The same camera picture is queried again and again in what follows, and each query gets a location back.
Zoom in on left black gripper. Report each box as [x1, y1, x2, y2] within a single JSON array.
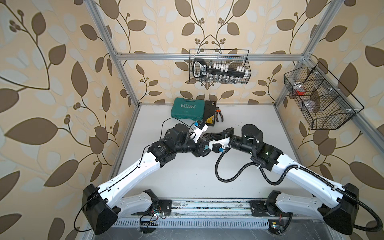
[[173, 136, 214, 158]]

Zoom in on black pouch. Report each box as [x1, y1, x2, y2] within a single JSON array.
[[201, 134, 215, 157]]

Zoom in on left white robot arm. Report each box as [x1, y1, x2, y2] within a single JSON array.
[[81, 121, 209, 235]]

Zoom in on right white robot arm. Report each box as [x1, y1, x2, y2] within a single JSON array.
[[203, 124, 383, 235]]

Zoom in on orange black pliers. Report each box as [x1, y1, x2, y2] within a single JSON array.
[[215, 107, 224, 122]]

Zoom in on black yellow-label case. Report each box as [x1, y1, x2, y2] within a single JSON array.
[[203, 101, 216, 127]]

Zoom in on green plastic tool case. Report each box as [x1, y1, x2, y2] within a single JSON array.
[[171, 98, 205, 121]]

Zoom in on black socket set holder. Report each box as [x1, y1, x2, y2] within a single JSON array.
[[190, 59, 251, 79]]

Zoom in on red item in basket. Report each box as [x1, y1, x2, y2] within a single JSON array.
[[292, 84, 307, 97]]

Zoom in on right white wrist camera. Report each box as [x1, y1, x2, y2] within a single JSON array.
[[209, 138, 231, 154]]

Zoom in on aluminium front rail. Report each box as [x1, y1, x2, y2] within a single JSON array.
[[87, 197, 337, 220]]

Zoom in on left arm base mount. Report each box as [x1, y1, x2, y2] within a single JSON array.
[[136, 189, 172, 218]]

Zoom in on back wire basket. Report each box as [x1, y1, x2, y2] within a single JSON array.
[[189, 48, 252, 85]]

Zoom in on wire basket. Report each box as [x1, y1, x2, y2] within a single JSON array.
[[189, 48, 252, 85], [284, 62, 364, 130]]

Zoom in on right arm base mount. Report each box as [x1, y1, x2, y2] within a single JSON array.
[[249, 191, 292, 217]]

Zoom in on right wire basket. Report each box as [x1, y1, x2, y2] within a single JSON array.
[[284, 62, 364, 130]]

